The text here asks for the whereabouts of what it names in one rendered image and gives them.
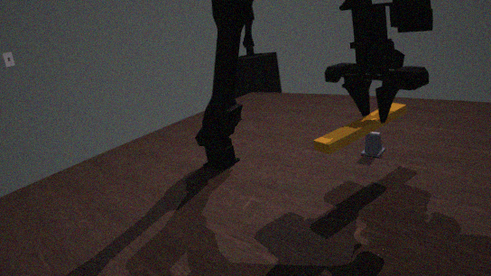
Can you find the yellow bar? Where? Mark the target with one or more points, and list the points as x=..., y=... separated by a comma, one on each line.
x=345, y=135

